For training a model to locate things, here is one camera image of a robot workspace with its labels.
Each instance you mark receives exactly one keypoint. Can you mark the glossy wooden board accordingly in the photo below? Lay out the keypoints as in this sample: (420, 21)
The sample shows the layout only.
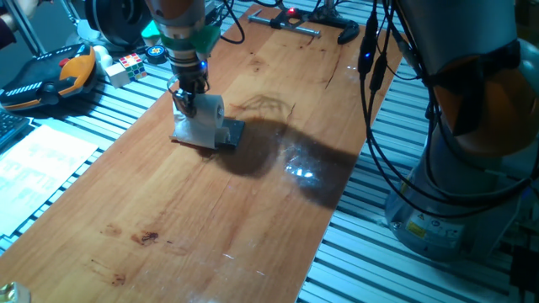
(189, 202)

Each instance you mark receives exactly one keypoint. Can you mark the black curved stand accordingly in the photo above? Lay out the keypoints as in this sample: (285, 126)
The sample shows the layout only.
(347, 31)

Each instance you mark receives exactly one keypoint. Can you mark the metal toilet paper holder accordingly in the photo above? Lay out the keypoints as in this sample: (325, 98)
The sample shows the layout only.
(233, 132)

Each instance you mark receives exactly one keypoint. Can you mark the grey slanted pole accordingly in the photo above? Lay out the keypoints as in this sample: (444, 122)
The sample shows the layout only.
(29, 35)

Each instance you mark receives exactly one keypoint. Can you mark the white paper sheets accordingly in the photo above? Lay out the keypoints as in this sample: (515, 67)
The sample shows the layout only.
(38, 172)

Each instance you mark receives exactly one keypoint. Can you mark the black round puck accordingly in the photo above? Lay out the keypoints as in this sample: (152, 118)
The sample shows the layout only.
(155, 54)

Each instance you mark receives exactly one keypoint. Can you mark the orange black teach pendant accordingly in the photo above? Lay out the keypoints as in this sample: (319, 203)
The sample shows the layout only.
(46, 80)

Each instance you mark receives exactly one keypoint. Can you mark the large black spool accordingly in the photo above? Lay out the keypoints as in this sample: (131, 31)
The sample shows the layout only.
(118, 21)

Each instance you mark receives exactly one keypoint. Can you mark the black computer keyboard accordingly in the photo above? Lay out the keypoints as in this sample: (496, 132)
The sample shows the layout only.
(10, 126)

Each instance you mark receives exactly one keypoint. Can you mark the person forearm dark sleeve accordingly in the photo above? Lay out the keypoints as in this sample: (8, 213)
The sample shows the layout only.
(5, 33)

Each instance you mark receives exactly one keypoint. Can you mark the small white figure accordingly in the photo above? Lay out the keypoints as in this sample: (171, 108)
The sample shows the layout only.
(102, 55)

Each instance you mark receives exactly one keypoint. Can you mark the colourful Rubik's cube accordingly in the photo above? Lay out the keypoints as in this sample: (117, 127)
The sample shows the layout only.
(133, 66)

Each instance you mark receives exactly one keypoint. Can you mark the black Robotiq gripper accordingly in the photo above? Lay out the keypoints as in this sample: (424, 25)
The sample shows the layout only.
(189, 76)

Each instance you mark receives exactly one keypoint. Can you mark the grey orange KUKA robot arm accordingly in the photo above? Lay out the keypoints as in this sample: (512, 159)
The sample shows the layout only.
(471, 84)

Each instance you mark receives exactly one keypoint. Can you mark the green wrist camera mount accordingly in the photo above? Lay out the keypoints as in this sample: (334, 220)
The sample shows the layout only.
(208, 38)

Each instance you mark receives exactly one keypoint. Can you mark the plain white cube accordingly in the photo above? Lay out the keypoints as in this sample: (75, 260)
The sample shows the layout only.
(115, 76)

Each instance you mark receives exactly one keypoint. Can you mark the thin metal rod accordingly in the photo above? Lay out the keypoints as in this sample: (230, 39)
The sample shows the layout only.
(303, 30)

